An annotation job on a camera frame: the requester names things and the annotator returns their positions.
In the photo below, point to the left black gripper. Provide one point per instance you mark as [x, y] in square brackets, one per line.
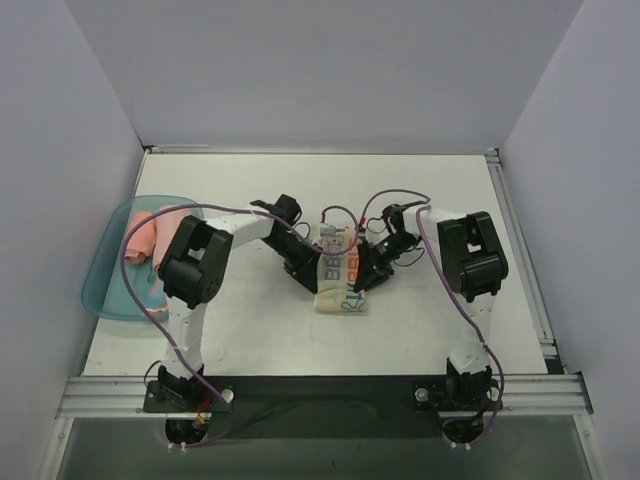
[304, 267]

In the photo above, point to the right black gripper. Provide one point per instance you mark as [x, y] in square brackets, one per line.
[372, 267]

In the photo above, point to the white rabbit print towel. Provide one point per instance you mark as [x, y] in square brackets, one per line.
[337, 275]

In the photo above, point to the orange polka dot towel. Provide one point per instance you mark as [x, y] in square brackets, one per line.
[156, 301]

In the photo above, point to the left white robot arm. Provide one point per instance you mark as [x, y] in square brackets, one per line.
[192, 271]

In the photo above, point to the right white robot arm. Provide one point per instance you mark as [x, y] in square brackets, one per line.
[470, 262]

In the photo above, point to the pink rolled towel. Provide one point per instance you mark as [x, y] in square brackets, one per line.
[166, 227]

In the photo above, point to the salmon rolled towel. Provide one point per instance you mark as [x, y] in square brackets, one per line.
[142, 242]

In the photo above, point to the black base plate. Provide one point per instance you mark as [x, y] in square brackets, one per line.
[327, 408]

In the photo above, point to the aluminium front rail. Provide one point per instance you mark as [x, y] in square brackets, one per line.
[524, 395]

